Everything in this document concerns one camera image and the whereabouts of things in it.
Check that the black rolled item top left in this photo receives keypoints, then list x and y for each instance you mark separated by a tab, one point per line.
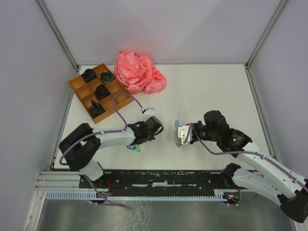
88	75

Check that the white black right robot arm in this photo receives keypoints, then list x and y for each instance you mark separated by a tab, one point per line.
275	181

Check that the black rolled item lower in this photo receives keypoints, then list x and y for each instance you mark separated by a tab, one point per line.
96	109

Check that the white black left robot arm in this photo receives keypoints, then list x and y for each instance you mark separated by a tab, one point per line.
80	146

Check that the brown wooden compartment tray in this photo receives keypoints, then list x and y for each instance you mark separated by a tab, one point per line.
85	92

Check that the aluminium frame post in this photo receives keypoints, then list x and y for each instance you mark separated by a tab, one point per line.
54	28
267	31

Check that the black metal base rail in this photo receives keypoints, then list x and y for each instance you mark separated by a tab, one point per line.
159	183

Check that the aluminium frame post left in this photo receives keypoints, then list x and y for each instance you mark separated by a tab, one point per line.
54	28

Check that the black yellow rolled item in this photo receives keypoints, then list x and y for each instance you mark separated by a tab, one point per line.
106	77

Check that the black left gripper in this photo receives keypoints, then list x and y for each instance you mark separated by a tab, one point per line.
151	137

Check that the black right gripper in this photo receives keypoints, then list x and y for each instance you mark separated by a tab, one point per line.
193	139

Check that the aluminium frame post right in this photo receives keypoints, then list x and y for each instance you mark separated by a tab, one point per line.
267	31

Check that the black rolled item centre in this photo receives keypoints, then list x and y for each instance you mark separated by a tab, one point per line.
101	92

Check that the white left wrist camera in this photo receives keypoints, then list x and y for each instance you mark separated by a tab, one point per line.
148	111

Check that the crumpled pink plastic bag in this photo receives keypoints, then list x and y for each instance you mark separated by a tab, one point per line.
137	73

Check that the aluminium front frame rail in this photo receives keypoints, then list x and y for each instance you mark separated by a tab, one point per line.
57	180

